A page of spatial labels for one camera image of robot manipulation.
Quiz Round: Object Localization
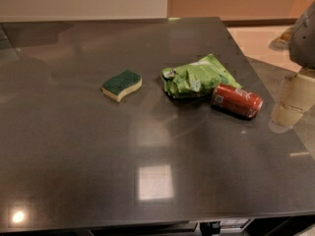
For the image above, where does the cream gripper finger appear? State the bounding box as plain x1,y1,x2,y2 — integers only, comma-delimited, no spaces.
268,102,303,134

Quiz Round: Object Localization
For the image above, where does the green and yellow sponge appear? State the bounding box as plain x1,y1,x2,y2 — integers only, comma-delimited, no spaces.
101,70,142,102

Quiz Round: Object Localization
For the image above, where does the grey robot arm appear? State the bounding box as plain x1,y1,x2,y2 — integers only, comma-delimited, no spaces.
269,2,315,134

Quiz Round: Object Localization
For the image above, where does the red soda can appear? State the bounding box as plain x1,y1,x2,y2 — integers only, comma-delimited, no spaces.
212,84,263,119

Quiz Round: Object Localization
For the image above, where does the crumpled green snack bag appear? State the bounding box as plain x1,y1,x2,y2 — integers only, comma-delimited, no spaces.
161,54,242,98

